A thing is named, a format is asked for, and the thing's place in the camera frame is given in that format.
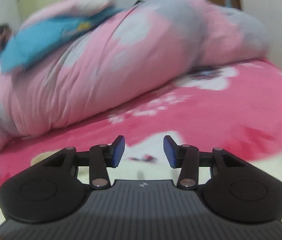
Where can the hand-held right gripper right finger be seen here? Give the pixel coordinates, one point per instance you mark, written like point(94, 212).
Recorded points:
point(169, 152)

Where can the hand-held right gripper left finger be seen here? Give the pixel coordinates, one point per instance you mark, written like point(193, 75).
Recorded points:
point(118, 152)

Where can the cream white sweater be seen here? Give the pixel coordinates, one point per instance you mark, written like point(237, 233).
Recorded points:
point(268, 177)

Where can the pink grey floral duvet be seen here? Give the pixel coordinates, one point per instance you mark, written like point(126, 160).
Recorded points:
point(131, 62)

